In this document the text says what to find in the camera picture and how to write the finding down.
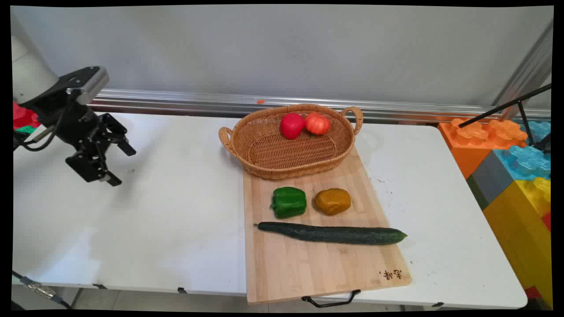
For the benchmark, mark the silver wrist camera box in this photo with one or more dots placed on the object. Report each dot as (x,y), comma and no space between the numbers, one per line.
(90,82)

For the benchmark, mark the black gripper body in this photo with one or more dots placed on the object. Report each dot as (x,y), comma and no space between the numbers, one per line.
(70,119)

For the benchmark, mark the bamboo cutting board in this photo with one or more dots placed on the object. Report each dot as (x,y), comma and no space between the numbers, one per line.
(308,268)

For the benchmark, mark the large yellow building block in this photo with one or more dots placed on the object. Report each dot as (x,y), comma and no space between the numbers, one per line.
(520,229)

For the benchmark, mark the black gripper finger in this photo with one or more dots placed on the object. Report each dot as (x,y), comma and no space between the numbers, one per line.
(93,167)
(118,135)

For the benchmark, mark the woven wicker basket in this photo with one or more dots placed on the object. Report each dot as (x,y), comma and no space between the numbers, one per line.
(282,158)

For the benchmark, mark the aluminium rail along wall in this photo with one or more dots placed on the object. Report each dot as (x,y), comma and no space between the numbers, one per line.
(176,99)

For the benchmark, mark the red plastic object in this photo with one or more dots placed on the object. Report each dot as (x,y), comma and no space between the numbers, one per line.
(23,115)

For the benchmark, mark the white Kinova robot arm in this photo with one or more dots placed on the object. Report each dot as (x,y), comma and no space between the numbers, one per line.
(27,72)

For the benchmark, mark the yellow toy bell pepper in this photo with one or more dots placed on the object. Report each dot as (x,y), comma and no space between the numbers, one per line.
(332,201)

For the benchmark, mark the large red building block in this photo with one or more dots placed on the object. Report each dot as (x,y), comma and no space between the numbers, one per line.
(547,221)

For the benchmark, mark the black tripod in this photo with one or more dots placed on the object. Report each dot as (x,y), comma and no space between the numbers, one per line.
(506,105)

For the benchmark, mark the large blue building block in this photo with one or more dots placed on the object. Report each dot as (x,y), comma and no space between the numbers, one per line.
(528,163)

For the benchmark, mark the red apple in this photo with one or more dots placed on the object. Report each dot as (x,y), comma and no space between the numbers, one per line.
(291,126)

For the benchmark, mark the green toy bell pepper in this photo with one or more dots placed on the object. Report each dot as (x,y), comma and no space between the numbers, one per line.
(289,202)

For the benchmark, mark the diagonal aluminium profile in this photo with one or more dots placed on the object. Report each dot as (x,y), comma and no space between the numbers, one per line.
(526,70)

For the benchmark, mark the green plastic object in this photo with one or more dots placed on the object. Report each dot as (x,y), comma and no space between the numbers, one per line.
(25,129)

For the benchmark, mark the long dark green cucumber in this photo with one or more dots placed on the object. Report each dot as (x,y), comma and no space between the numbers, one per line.
(335,234)

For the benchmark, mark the orange toy tomato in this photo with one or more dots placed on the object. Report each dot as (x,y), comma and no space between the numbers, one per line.
(317,123)

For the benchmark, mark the large grey building block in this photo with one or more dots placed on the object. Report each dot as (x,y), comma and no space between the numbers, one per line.
(491,178)

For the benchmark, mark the large orange building block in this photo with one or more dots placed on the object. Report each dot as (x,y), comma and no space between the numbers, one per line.
(471,147)

